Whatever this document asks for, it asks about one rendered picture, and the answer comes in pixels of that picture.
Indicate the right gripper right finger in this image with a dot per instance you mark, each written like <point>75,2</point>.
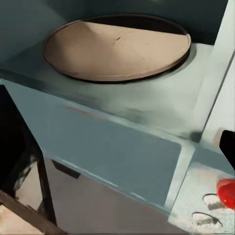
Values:
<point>227,146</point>

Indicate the microwave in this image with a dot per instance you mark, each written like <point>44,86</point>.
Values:
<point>168,65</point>

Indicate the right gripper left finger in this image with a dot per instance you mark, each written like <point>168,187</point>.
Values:
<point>12,146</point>

